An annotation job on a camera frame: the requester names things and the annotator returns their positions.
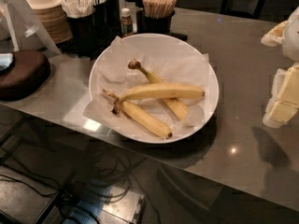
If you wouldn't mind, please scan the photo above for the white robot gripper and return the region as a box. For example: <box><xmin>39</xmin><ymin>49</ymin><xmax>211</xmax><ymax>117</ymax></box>
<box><xmin>261</xmin><ymin>7</ymin><xmax>299</xmax><ymax>128</ymax></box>

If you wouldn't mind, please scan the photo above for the stack of paper bowls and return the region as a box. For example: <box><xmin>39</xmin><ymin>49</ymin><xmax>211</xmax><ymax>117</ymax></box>
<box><xmin>26</xmin><ymin>0</ymin><xmax>72</xmax><ymax>44</ymax></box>

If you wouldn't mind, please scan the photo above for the yellow banana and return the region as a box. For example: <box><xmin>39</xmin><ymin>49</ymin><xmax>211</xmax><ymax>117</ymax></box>
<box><xmin>128</xmin><ymin>59</ymin><xmax>189</xmax><ymax>120</ymax></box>
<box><xmin>103</xmin><ymin>90</ymin><xmax>173</xmax><ymax>139</ymax></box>
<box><xmin>119</xmin><ymin>83</ymin><xmax>205</xmax><ymax>102</ymax></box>

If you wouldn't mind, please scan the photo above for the clear acrylic sign stand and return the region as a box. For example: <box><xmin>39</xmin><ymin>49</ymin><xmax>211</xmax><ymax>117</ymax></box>
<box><xmin>0</xmin><ymin>0</ymin><xmax>60</xmax><ymax>54</ymax></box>

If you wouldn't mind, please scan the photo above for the black cup of wooden sticks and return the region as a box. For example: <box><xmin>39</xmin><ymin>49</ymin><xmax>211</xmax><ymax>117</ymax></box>
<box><xmin>141</xmin><ymin>0</ymin><xmax>177</xmax><ymax>34</ymax></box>

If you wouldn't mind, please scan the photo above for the black cup of wrapped cutlery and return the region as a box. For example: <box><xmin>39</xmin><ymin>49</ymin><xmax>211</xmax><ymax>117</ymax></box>
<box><xmin>62</xmin><ymin>0</ymin><xmax>97</xmax><ymax>57</ymax></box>

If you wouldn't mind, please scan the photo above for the white paper liner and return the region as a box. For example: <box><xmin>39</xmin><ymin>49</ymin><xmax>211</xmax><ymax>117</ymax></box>
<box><xmin>82</xmin><ymin>35</ymin><xmax>210</xmax><ymax>136</ymax></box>

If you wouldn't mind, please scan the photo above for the black tall cup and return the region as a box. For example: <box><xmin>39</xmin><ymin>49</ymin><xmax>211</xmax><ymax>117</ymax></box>
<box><xmin>93</xmin><ymin>0</ymin><xmax>120</xmax><ymax>34</ymax></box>

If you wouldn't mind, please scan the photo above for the white round bowl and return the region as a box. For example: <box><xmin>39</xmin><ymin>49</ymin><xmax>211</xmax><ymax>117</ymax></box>
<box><xmin>88</xmin><ymin>33</ymin><xmax>220</xmax><ymax>145</ymax></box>

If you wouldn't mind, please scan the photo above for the small brown sauce bottle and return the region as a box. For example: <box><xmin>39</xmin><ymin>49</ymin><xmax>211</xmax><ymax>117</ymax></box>
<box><xmin>121</xmin><ymin>7</ymin><xmax>134</xmax><ymax>37</ymax></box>

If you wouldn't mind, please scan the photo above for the dark brown round cushion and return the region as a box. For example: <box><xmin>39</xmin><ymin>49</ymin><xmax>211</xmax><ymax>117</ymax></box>
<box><xmin>0</xmin><ymin>50</ymin><xmax>50</xmax><ymax>101</ymax></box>

